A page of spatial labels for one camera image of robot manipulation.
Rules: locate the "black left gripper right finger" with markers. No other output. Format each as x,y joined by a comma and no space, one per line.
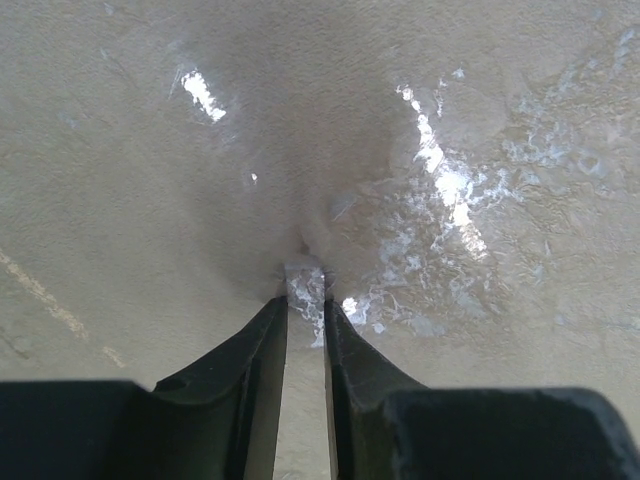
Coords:
383,424

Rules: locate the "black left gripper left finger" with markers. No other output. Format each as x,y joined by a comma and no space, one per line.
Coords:
217,418

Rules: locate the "purple battery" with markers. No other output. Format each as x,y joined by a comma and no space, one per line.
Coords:
305,282

